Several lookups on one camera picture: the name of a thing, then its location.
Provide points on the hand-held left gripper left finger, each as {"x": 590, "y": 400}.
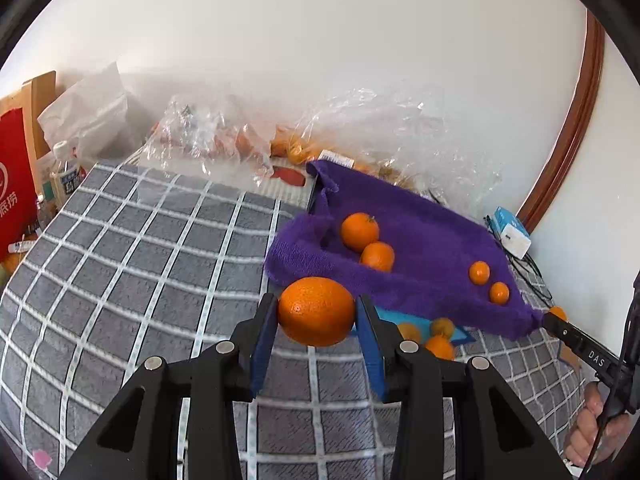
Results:
{"x": 260, "y": 350}

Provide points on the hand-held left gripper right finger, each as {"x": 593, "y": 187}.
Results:
{"x": 372, "y": 355}

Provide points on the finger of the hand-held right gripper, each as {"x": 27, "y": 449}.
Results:
{"x": 562, "y": 332}

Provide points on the large orange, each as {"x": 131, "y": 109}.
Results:
{"x": 360, "y": 231}
{"x": 377, "y": 256}
{"x": 316, "y": 311}

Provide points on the purple towel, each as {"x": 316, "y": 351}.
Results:
{"x": 435, "y": 240}

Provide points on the person's right hand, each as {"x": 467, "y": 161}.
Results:
{"x": 590, "y": 430}

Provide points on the small yellow fruit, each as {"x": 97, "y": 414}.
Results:
{"x": 442, "y": 326}
{"x": 409, "y": 332}

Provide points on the white and blue charger box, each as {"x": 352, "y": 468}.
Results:
{"x": 512, "y": 235}

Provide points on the grey checked tablecloth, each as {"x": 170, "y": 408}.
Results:
{"x": 150, "y": 270}

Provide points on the white box with red print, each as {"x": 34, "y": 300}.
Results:
{"x": 290, "y": 176}

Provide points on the white barcode label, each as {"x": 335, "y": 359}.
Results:
{"x": 336, "y": 157}

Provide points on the small clear plastic bag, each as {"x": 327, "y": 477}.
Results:
{"x": 200, "y": 130}

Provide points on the large clear plastic bag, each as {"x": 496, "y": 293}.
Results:
{"x": 400, "y": 125}

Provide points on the small clear bottle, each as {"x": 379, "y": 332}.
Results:
{"x": 43, "y": 207}

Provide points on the clear water bottle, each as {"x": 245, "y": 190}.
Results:
{"x": 67, "y": 175}

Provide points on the white tube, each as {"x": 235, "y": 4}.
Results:
{"x": 21, "y": 246}

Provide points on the white plastic bag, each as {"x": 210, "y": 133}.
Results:
{"x": 90, "y": 110}

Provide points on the red paper bag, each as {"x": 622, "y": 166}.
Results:
{"x": 15, "y": 160}

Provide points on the brown wooden door frame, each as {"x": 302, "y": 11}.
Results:
{"x": 575, "y": 125}

